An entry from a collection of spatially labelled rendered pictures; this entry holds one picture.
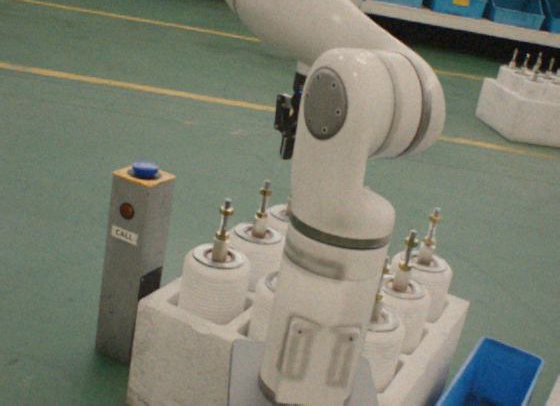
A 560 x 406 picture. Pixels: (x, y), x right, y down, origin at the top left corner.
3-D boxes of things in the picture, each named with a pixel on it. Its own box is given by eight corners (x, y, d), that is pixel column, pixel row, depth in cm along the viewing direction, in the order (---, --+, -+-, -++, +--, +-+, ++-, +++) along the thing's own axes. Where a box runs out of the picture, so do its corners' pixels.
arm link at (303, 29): (318, -57, 79) (238, -70, 74) (475, 92, 63) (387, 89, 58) (288, 21, 85) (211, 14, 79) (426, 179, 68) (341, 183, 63)
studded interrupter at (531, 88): (538, 125, 326) (557, 63, 316) (523, 125, 321) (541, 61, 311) (521, 118, 333) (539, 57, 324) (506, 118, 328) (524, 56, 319)
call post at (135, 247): (127, 365, 125) (149, 188, 114) (93, 349, 127) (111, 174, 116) (153, 348, 131) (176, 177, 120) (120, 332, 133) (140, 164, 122)
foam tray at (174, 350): (362, 525, 101) (394, 413, 94) (124, 404, 115) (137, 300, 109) (443, 391, 134) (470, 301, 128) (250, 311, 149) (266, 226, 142)
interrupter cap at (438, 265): (437, 279, 117) (438, 275, 117) (392, 262, 120) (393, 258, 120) (453, 265, 123) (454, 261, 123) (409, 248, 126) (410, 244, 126)
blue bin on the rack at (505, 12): (471, 13, 580) (478, -16, 573) (519, 21, 584) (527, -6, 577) (491, 22, 534) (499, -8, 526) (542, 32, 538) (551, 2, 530)
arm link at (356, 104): (367, 62, 57) (323, 268, 63) (457, 67, 62) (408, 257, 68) (299, 34, 64) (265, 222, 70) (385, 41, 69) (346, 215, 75)
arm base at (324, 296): (355, 422, 71) (398, 257, 65) (257, 409, 70) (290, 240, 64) (345, 366, 80) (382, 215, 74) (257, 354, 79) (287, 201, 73)
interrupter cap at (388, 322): (397, 340, 97) (398, 335, 97) (339, 325, 98) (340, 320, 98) (400, 313, 104) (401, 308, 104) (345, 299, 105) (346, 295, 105)
